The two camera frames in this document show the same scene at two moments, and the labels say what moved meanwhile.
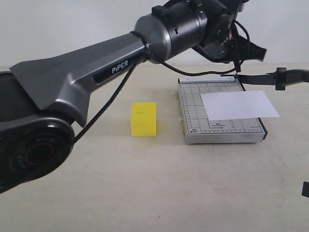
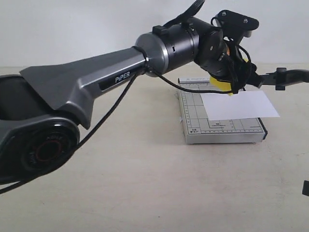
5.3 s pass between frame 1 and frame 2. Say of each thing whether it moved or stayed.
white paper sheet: stayed
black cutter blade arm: stayed
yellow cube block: moved
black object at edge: stayed
